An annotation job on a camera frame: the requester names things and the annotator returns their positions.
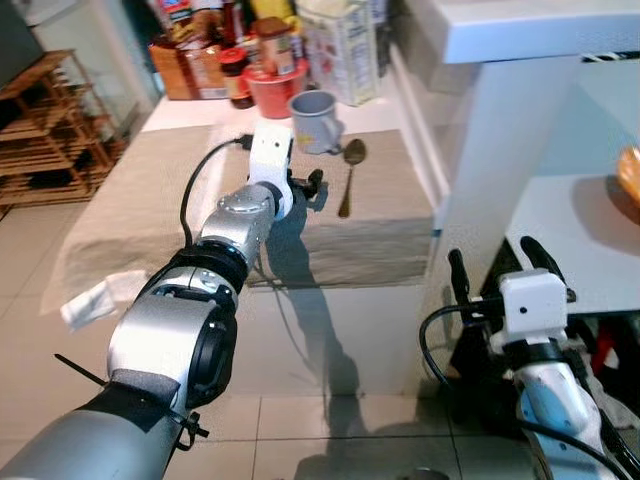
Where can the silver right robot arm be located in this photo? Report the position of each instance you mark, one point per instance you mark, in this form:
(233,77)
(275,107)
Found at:
(560,420)

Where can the white printed carton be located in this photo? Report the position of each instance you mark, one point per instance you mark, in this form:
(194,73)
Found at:
(340,50)

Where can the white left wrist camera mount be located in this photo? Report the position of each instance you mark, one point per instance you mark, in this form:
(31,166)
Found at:
(268,150)

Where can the white crumpled cloth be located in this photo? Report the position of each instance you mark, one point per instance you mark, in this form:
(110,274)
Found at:
(590,385)

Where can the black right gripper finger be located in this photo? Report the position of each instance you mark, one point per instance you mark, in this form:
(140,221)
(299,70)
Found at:
(538,252)
(459,278)

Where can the red item in bag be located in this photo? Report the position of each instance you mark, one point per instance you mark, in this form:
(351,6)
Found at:
(603,352)

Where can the grey cup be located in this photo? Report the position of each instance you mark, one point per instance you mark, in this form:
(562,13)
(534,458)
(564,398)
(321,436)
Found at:
(315,122)

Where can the dark jar with red lid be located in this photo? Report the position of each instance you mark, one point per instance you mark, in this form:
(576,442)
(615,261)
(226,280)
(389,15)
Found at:
(237,82)

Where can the glossy orange bowl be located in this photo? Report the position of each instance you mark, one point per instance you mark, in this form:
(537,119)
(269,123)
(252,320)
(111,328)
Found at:
(630,175)

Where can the dark sauce bottle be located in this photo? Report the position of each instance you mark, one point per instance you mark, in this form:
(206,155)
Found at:
(232,22)

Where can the wooden slatted rack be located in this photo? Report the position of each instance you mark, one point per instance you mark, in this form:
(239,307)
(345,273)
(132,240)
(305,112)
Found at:
(50,130)

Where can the colourful snack packet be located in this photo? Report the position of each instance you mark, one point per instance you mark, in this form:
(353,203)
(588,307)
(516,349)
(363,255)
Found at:
(182,15)

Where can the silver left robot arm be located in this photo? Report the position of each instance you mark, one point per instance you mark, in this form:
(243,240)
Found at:
(160,340)

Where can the bronze metal spoon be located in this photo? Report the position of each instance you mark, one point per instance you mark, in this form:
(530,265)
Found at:
(353,152)

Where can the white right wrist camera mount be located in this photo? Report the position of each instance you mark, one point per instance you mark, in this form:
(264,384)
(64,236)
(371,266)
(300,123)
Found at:
(530,305)

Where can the white table support panel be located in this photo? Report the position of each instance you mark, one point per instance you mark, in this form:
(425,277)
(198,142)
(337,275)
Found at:
(495,150)

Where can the white crumpled paper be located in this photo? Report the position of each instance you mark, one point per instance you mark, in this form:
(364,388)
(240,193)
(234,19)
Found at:
(95,300)

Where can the beige tablecloth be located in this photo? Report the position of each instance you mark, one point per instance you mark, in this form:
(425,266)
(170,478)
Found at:
(140,210)

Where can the brown jar with label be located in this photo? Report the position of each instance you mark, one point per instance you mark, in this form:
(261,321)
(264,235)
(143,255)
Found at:
(275,45)

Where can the brown cardboard box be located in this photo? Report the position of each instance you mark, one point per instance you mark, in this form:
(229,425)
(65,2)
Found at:
(185,72)

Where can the red plastic pot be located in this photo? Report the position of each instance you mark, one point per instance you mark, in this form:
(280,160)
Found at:
(275,95)

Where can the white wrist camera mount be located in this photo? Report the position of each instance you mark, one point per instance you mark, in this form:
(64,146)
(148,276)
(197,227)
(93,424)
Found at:
(530,305)
(268,150)

